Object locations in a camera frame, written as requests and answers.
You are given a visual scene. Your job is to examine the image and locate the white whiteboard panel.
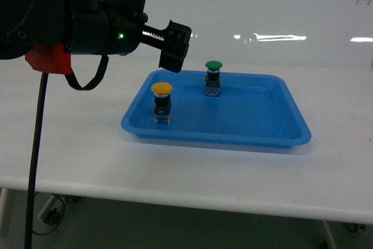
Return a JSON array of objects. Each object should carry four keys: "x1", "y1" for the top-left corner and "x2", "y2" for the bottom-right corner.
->
[{"x1": 98, "y1": 0, "x2": 373, "y2": 71}]

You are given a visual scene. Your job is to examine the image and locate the green mushroom push button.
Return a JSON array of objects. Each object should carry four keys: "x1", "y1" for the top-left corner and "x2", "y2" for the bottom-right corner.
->
[{"x1": 204, "y1": 61, "x2": 223, "y2": 97}]

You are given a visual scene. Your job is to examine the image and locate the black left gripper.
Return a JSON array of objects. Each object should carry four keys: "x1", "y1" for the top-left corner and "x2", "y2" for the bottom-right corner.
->
[{"x1": 102, "y1": 0, "x2": 192, "y2": 73}]

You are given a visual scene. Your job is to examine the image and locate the black caster wheel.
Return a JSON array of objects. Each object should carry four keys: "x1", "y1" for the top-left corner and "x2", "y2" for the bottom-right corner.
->
[{"x1": 44, "y1": 208, "x2": 61, "y2": 226}]

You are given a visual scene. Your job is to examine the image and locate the yellow mushroom push button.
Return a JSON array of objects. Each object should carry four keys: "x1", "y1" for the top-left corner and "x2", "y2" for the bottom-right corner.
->
[{"x1": 151, "y1": 82, "x2": 173, "y2": 124}]

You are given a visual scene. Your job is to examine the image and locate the blue plastic tray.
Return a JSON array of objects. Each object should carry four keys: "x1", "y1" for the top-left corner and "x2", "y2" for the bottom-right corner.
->
[{"x1": 121, "y1": 70, "x2": 311, "y2": 148}]

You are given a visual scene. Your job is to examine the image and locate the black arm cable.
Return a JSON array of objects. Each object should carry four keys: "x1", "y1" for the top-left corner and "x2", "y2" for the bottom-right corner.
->
[{"x1": 24, "y1": 55, "x2": 110, "y2": 249}]

